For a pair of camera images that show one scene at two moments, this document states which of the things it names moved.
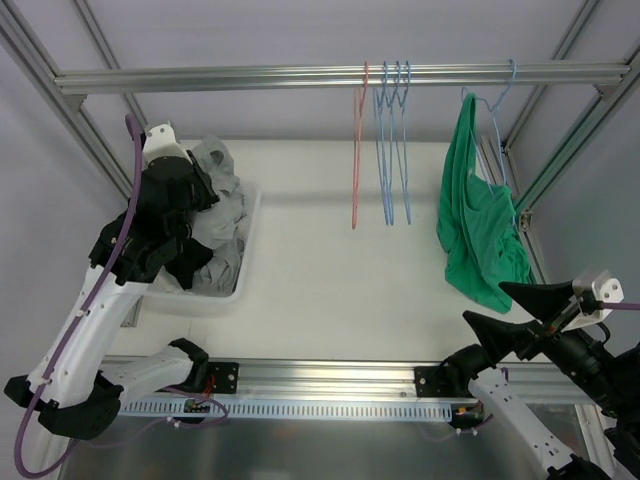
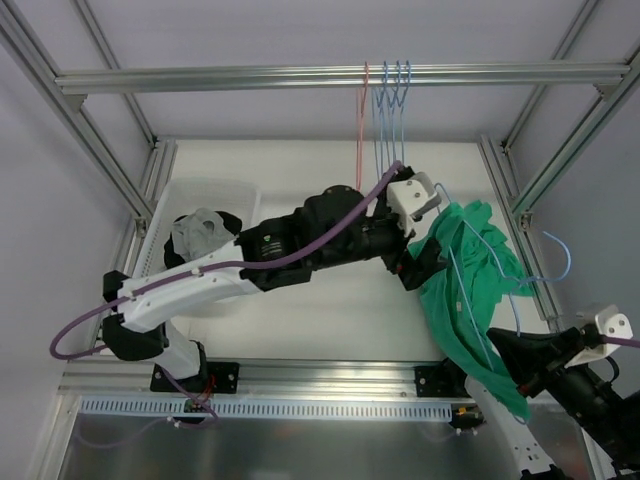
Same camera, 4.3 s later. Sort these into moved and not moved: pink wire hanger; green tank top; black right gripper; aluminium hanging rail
Moved: black right gripper; green tank top
Not moved: aluminium hanging rail; pink wire hanger
